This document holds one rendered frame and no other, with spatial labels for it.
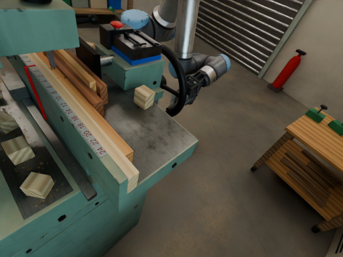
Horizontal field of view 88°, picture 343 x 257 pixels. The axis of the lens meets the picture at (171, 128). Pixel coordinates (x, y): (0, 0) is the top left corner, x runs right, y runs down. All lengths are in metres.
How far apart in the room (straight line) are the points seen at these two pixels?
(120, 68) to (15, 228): 0.37
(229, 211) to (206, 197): 0.18
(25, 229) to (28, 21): 0.36
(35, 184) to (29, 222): 0.07
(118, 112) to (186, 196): 1.02
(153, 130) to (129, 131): 0.05
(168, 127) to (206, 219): 1.01
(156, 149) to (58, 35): 0.28
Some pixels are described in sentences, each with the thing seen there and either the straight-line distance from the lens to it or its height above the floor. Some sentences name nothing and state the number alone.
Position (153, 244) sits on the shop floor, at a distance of 1.22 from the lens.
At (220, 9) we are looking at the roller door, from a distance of 3.84.
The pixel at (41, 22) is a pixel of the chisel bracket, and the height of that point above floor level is 1.05.
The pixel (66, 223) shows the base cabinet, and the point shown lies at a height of 0.70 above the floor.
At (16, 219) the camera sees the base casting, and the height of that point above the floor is 0.80.
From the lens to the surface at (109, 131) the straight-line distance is 0.33.
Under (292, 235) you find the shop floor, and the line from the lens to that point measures 1.67.
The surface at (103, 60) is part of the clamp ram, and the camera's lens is 0.49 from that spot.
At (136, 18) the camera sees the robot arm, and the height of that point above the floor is 0.89.
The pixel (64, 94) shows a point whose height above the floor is 0.95.
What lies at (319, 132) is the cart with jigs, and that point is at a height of 0.53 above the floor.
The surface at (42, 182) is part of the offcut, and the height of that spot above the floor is 0.83.
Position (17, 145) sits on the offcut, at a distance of 0.48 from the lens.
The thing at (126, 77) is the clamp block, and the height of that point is 0.94.
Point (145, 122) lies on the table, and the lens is 0.40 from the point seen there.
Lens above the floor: 1.19
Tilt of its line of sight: 45 degrees down
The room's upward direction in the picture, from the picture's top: 18 degrees clockwise
